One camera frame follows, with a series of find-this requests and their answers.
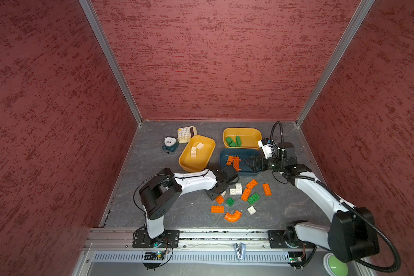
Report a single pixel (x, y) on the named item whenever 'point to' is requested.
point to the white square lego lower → (251, 210)
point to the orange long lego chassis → (236, 161)
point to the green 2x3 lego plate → (253, 198)
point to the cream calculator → (185, 133)
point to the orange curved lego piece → (234, 217)
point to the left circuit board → (154, 256)
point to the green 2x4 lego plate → (238, 141)
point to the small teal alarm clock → (171, 144)
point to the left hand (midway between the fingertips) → (220, 193)
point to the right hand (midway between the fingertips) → (249, 162)
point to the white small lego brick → (200, 145)
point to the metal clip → (240, 248)
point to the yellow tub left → (200, 162)
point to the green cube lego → (233, 144)
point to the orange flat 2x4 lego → (217, 209)
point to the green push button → (334, 267)
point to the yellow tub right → (244, 138)
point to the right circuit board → (295, 256)
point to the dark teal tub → (242, 154)
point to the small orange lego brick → (219, 199)
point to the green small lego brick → (229, 140)
